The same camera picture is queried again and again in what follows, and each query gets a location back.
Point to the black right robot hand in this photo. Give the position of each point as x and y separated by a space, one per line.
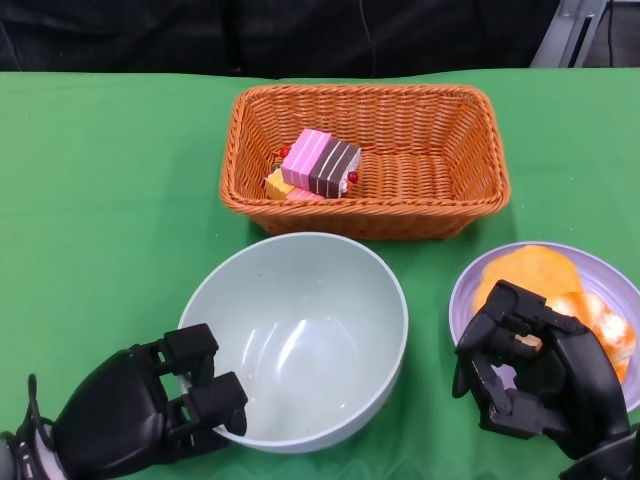
575 380

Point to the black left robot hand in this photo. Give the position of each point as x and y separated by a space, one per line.
115 410

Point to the pumpkin-shaped orange bread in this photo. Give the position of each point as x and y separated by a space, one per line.
610 325

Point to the round orange-white bread bun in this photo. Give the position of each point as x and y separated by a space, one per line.
530 270

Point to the white round bowl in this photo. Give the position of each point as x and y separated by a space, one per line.
310 340

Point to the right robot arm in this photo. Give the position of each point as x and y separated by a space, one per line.
605 462

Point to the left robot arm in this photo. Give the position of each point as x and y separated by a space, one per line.
25 450

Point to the white round plate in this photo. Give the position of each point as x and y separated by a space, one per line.
465 295

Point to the orange wicker basket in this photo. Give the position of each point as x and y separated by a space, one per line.
425 165

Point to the yellow and salmon cake slice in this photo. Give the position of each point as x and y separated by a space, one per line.
277 187

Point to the pink layered cake slice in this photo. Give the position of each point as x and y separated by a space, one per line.
302 157

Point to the green tablecloth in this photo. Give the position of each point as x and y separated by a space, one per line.
100 200

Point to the black backdrop cloth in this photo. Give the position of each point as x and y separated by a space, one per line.
200 35

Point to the grey metal frame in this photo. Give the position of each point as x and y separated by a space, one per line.
565 35

